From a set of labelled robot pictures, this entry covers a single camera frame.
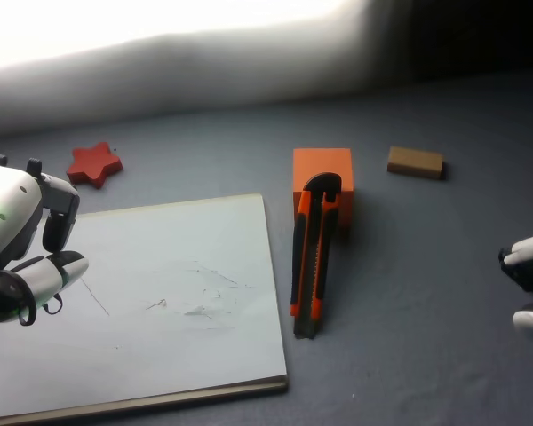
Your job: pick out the grey table cloth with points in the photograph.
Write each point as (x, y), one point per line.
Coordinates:
(404, 288)

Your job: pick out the brown wooden block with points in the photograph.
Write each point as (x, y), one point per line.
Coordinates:
(414, 162)

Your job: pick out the white paper pad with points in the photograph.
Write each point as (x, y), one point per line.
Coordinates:
(160, 288)

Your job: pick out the orange and black utility knife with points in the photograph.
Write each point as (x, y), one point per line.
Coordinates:
(311, 248)

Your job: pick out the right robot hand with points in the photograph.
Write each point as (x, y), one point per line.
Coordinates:
(532, 253)

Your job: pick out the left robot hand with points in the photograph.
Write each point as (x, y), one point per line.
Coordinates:
(9, 208)

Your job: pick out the red star block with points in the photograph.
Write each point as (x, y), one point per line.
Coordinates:
(93, 164)

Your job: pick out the orange block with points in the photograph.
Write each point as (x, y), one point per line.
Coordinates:
(324, 160)

